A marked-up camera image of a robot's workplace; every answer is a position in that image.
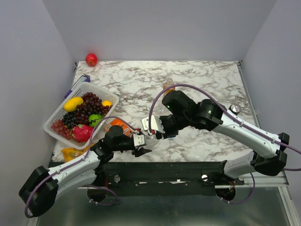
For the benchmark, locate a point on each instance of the orange juice bottle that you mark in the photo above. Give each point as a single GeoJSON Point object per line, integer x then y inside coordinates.
{"type": "Point", "coordinates": [169, 82]}

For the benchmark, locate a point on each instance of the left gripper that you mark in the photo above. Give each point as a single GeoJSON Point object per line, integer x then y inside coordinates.
{"type": "Point", "coordinates": [140, 152]}

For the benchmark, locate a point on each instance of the clear bottle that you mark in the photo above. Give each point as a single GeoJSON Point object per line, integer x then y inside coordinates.
{"type": "Point", "coordinates": [153, 144]}
{"type": "Point", "coordinates": [160, 109]}

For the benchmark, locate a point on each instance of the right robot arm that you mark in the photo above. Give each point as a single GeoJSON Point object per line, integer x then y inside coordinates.
{"type": "Point", "coordinates": [267, 154]}

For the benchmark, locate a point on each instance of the green toy fruit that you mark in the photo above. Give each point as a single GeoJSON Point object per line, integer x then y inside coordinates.
{"type": "Point", "coordinates": [94, 119]}

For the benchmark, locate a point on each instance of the black blue grape bunch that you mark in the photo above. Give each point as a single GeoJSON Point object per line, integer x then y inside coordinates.
{"type": "Point", "coordinates": [69, 118]}

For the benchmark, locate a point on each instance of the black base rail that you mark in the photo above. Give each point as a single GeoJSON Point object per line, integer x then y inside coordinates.
{"type": "Point", "coordinates": [163, 178]}

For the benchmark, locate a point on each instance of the black can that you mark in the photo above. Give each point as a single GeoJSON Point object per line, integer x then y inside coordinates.
{"type": "Point", "coordinates": [235, 109]}

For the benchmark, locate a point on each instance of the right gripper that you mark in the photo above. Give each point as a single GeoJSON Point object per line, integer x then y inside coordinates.
{"type": "Point", "coordinates": [167, 133]}

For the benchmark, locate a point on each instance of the white plastic basket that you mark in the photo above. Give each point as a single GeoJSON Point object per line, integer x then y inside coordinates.
{"type": "Point", "coordinates": [80, 90]}

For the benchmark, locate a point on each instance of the yellow snack bag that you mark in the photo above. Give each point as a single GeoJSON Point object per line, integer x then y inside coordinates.
{"type": "Point", "coordinates": [72, 153]}

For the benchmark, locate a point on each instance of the purple white box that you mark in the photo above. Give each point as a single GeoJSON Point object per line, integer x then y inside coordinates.
{"type": "Point", "coordinates": [81, 79]}

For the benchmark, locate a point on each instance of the light red grape bunch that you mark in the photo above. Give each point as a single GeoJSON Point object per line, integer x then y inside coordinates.
{"type": "Point", "coordinates": [61, 129]}

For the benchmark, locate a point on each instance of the yellow lemon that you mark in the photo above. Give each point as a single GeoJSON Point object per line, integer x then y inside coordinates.
{"type": "Point", "coordinates": [106, 103]}

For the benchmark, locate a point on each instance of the yellow mango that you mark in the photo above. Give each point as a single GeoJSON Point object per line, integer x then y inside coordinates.
{"type": "Point", "coordinates": [71, 105]}

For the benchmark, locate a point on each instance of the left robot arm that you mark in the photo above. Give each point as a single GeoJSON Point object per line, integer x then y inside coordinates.
{"type": "Point", "coordinates": [44, 186]}

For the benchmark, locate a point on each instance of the red apple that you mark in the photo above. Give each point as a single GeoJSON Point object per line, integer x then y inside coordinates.
{"type": "Point", "coordinates": [91, 60]}

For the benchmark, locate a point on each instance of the dark purple grape bunch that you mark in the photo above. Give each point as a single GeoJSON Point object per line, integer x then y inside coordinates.
{"type": "Point", "coordinates": [92, 105]}

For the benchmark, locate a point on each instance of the orange snack box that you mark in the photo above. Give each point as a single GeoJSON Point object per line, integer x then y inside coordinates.
{"type": "Point", "coordinates": [126, 129]}

